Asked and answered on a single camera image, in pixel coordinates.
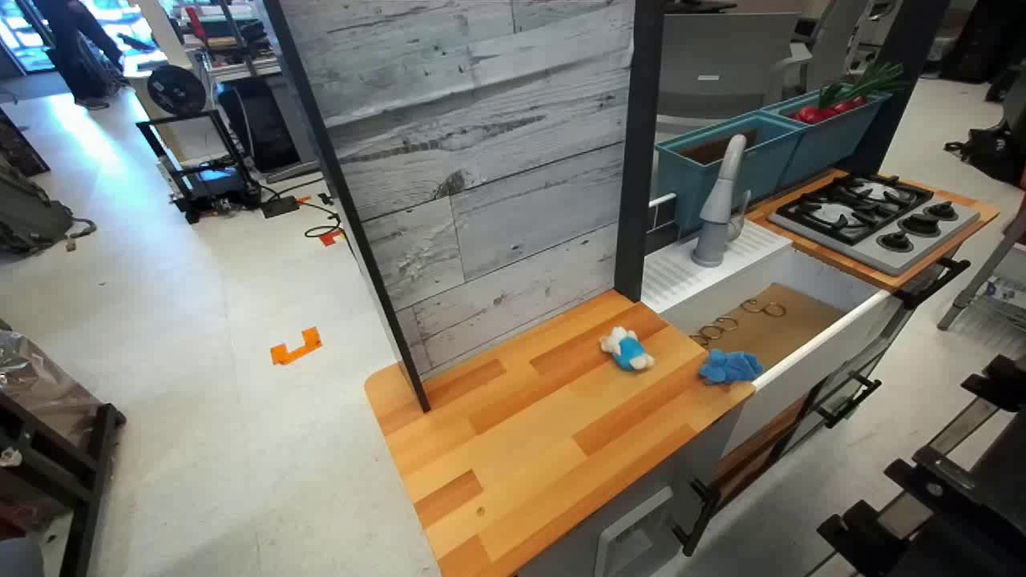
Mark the blue and white plush doll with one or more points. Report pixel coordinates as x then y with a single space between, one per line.
626 351

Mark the grey wood-pattern backdrop panel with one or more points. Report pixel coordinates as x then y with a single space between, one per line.
471 160

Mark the large teal storage bin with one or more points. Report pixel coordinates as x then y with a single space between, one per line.
683 180

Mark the metal S-hook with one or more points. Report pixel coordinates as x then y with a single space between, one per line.
726 323
767 308

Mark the grey kitchen faucet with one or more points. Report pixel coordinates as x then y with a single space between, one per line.
719 202

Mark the blue plush toy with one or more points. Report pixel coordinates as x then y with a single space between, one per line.
731 365

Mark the brown cardboard sheet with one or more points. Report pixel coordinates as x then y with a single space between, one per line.
766 328

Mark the white farmhouse sink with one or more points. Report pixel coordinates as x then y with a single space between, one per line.
836 322

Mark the black wheeled cart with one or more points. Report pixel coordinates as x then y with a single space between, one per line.
204 160

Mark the wooden board under cooktop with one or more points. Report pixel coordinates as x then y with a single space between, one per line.
856 271

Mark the small teal storage bin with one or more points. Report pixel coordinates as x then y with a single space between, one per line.
830 137

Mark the red toy vegetables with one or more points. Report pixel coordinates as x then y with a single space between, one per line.
825 110

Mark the grey gas cooktop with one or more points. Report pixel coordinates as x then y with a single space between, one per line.
878 219

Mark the green toy vegetable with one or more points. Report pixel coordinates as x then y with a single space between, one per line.
866 80

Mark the dark backpack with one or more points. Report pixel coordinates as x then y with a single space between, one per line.
26 213

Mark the person in dark clothes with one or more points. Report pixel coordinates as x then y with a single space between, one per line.
84 49

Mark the dark side table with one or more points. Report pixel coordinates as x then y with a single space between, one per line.
42 451

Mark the black vertical post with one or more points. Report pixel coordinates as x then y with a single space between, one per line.
639 149

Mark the black metal frame equipment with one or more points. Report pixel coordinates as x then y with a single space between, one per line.
935 486

